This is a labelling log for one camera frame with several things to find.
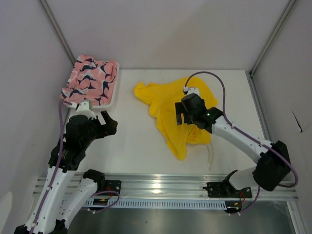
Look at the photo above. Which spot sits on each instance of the corner frame post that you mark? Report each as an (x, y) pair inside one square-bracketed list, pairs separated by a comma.
[(57, 30), (274, 34)]

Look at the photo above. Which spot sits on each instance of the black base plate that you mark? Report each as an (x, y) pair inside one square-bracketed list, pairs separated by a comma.
[(225, 190), (113, 186)]

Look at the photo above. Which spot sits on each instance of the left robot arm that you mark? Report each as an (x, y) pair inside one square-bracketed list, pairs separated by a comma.
[(52, 215)]

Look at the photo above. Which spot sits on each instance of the yellow shorts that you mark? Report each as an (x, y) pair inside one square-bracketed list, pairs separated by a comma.
[(160, 99)]

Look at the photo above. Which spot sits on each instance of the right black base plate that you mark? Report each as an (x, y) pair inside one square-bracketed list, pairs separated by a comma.
[(225, 190)]

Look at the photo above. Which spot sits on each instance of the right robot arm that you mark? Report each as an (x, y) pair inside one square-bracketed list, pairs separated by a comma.
[(271, 159)]

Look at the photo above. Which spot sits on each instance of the white tray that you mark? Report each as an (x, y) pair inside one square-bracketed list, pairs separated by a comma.
[(104, 84)]

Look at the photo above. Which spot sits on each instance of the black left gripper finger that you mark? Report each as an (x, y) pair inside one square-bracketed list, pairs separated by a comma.
[(110, 126), (96, 121)]

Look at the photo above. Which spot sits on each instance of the right corner frame post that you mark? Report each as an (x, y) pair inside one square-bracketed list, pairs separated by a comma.
[(274, 34)]

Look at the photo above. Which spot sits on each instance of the pink patterned shorts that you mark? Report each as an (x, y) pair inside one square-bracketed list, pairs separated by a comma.
[(76, 88)]

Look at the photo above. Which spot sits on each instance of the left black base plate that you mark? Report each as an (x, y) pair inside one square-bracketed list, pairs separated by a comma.
[(113, 186)]

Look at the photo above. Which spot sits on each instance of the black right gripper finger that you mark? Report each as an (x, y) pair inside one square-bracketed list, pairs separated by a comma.
[(179, 111), (189, 118)]

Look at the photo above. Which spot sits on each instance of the slotted cable duct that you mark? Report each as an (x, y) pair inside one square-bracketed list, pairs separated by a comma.
[(202, 204)]

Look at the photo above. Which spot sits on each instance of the aluminium mounting rail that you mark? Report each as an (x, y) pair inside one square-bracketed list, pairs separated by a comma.
[(168, 187)]

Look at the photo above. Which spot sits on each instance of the right side table rail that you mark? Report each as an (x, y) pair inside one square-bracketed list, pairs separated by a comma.
[(259, 107)]

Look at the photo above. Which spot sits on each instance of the left corner frame post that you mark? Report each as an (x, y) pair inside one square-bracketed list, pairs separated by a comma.
[(57, 30)]

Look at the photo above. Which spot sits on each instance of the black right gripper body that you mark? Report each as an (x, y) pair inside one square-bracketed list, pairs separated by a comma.
[(203, 101)]

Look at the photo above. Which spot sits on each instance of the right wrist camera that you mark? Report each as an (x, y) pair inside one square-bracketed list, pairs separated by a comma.
[(191, 90)]

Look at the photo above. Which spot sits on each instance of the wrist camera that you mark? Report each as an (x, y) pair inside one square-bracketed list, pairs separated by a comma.
[(84, 108), (191, 90)]

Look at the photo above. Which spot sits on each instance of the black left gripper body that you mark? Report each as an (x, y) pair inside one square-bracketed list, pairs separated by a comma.
[(96, 132)]

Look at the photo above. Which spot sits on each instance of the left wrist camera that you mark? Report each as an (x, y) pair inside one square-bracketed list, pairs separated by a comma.
[(84, 108)]

